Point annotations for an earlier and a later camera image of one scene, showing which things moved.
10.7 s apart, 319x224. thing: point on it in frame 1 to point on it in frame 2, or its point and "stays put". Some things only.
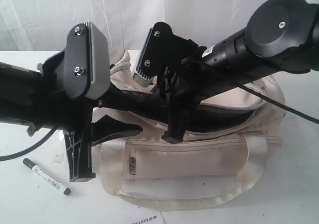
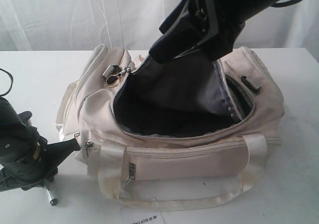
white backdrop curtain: [36, 18] stays put
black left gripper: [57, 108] to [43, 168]
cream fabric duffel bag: [234, 151] stays put
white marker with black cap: [47, 178] to [53, 201]
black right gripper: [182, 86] to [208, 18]
